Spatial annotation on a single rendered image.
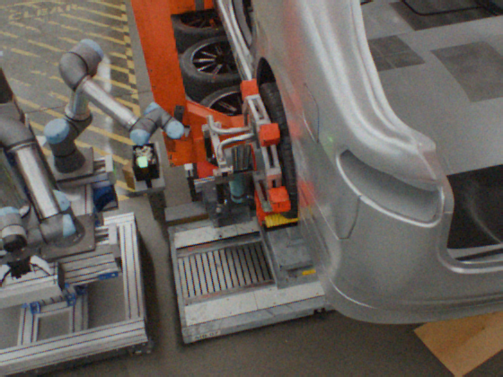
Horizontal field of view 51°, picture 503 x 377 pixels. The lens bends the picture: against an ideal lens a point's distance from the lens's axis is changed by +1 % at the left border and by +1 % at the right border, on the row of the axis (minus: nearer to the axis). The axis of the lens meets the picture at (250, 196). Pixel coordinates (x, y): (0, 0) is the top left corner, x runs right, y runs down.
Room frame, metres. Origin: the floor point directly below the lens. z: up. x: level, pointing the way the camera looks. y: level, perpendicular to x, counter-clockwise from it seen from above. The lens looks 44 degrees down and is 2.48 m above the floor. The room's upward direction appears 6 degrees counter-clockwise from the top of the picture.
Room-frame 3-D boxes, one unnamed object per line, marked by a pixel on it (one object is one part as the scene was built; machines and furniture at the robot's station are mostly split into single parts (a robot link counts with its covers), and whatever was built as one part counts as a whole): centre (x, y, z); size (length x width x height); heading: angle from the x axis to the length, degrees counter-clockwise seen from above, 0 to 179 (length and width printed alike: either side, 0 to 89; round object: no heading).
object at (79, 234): (1.56, 0.80, 0.87); 0.15 x 0.15 x 0.10
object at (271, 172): (1.93, -0.07, 0.85); 0.54 x 0.07 x 0.54; 8
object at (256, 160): (1.92, 0.00, 0.85); 0.21 x 0.14 x 0.14; 98
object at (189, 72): (3.51, 0.09, 0.39); 0.66 x 0.66 x 0.24
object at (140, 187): (2.42, 0.60, 0.44); 0.43 x 0.17 x 0.03; 8
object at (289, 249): (1.96, -0.24, 0.32); 0.40 x 0.30 x 0.28; 8
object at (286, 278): (1.96, -0.24, 0.13); 0.50 x 0.36 x 0.10; 8
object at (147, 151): (2.38, 0.59, 0.51); 0.20 x 0.14 x 0.13; 5
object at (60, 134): (2.06, 0.87, 0.98); 0.13 x 0.12 x 0.14; 154
